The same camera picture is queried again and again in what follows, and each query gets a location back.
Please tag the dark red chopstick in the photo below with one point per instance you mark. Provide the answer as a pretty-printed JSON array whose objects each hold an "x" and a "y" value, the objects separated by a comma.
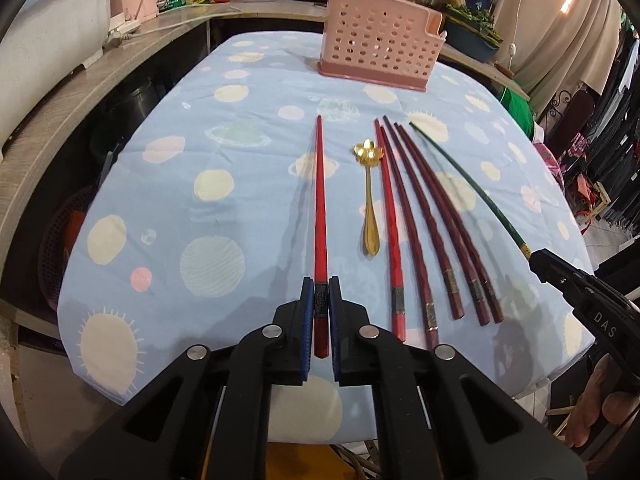
[
  {"x": 476, "y": 287},
  {"x": 450, "y": 277},
  {"x": 490, "y": 287},
  {"x": 430, "y": 317}
]

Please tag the dark metal pot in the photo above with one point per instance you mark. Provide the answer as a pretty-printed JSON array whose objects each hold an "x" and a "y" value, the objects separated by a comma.
[{"x": 130, "y": 105}]

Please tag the green chopstick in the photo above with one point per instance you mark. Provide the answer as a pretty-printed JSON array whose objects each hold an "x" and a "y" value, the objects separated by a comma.
[{"x": 480, "y": 189}]

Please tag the dark metal chair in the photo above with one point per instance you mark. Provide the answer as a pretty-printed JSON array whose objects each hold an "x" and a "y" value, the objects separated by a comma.
[{"x": 575, "y": 110}]

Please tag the pink strawberry print cloth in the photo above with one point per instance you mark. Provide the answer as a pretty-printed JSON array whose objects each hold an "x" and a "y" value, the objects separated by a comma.
[{"x": 550, "y": 165}]

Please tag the hanging dark clothes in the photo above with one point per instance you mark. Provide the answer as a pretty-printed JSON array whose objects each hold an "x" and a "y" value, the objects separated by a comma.
[{"x": 617, "y": 135}]

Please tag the bright red chopstick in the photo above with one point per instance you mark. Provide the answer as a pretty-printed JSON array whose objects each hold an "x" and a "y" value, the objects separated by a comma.
[
  {"x": 397, "y": 297},
  {"x": 320, "y": 200}
]

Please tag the blue planet print tablecloth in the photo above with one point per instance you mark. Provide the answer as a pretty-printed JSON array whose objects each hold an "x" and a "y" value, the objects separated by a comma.
[{"x": 225, "y": 160}]

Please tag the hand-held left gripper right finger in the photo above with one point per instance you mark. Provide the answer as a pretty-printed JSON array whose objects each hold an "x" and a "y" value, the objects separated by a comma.
[{"x": 336, "y": 340}]

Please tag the red plastic basket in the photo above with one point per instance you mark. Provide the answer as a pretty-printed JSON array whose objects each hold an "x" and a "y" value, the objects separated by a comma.
[{"x": 55, "y": 245}]

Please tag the green leafy vegetables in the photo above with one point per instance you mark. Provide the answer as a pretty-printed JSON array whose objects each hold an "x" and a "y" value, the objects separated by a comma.
[{"x": 472, "y": 17}]

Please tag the beige curtain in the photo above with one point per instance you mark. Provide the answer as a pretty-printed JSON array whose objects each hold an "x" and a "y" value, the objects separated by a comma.
[{"x": 550, "y": 25}]

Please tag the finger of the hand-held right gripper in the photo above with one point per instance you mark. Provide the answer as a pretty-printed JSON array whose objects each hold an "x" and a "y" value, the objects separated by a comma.
[{"x": 552, "y": 267}]

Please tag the gold flower spoon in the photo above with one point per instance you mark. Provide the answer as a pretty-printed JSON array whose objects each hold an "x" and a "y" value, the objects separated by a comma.
[{"x": 368, "y": 200}]

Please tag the pink perforated utensil holder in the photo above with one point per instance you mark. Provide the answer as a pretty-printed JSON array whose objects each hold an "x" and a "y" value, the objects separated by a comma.
[{"x": 380, "y": 40}]

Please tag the person's right hand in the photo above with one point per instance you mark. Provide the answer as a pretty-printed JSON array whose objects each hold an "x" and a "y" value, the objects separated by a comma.
[{"x": 600, "y": 402}]

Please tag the green plastic bag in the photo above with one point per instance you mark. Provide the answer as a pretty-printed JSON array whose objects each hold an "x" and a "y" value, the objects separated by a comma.
[{"x": 519, "y": 106}]

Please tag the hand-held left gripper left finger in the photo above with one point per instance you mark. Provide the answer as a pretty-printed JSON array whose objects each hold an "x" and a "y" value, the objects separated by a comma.
[{"x": 304, "y": 340}]

